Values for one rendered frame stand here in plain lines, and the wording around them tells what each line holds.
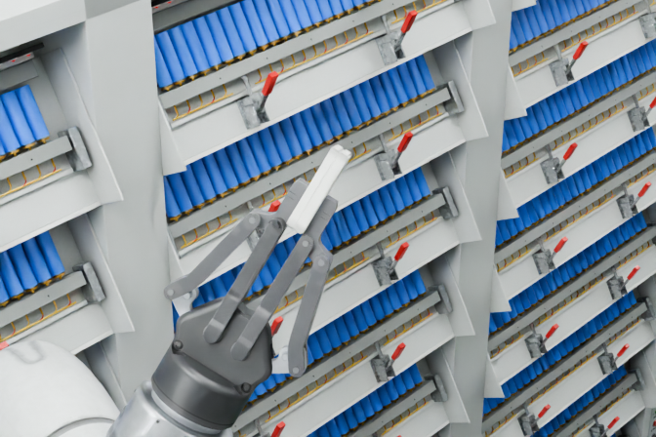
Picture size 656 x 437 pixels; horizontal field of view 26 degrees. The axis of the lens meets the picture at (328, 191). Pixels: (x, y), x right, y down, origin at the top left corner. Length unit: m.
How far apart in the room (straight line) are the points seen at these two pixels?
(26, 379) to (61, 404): 0.05
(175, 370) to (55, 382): 0.17
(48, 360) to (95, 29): 0.48
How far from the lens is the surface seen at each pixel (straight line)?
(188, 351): 1.12
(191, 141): 1.80
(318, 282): 1.09
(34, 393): 1.24
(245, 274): 1.10
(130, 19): 1.65
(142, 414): 1.11
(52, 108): 1.71
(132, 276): 1.80
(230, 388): 1.10
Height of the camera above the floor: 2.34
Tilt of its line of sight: 31 degrees down
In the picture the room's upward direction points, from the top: straight up
